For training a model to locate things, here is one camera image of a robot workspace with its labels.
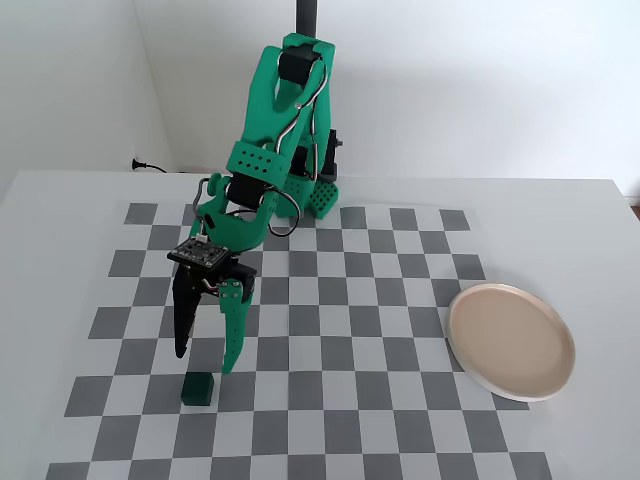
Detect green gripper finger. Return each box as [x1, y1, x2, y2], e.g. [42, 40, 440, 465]
[218, 278, 250, 375]

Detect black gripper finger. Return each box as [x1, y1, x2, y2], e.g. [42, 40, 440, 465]
[171, 263, 205, 360]

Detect green gripper body black servo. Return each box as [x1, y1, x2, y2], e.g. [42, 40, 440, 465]
[192, 192, 280, 302]

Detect dark green cube dice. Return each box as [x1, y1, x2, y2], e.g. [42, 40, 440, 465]
[180, 370, 216, 407]

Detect green perforated robot base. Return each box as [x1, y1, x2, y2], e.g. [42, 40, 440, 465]
[282, 177, 344, 222]

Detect grey white checkerboard mat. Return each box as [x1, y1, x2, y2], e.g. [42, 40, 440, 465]
[47, 201, 554, 480]

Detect black vertical pole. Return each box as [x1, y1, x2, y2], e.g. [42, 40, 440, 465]
[295, 0, 320, 40]

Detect pink round bowl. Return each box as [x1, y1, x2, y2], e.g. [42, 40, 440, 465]
[447, 282, 577, 403]

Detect black wrist camera board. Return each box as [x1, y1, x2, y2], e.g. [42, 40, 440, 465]
[166, 236, 233, 274]

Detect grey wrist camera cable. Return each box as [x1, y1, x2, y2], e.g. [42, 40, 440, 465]
[191, 177, 215, 236]

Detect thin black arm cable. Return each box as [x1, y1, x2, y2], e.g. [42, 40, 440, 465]
[266, 187, 302, 239]

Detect black wall plug cable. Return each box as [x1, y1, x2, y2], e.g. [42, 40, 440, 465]
[130, 157, 174, 175]

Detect silver sleeved arm cable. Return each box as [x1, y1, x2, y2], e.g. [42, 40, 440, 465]
[272, 55, 329, 152]

